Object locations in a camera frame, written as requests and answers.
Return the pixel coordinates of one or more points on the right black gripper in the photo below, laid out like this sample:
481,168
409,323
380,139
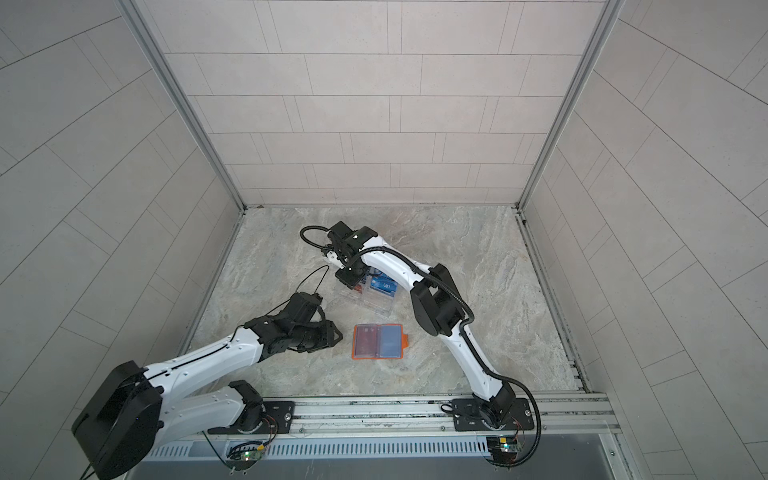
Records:
346,278

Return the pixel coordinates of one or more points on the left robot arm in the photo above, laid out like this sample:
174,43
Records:
139,408

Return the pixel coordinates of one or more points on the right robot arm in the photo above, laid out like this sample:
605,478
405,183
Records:
438,308

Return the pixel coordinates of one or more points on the circuit board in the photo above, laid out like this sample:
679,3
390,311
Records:
244,456
503,450

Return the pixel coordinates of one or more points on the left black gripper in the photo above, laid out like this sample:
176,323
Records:
329,339

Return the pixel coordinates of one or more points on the right circuit board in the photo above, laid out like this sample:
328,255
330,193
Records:
503,450

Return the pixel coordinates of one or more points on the left circuit board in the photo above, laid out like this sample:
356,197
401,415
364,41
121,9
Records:
244,456

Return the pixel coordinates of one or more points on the orange card holder wallet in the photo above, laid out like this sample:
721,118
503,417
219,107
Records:
379,342

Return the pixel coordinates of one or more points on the aluminium mounting rail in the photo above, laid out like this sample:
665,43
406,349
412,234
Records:
396,416

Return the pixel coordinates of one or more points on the right clear card display stand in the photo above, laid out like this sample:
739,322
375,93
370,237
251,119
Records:
379,291

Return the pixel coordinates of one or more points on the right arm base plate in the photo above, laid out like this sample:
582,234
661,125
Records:
474,415

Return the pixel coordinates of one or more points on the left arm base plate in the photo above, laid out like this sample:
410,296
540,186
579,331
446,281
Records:
272,417

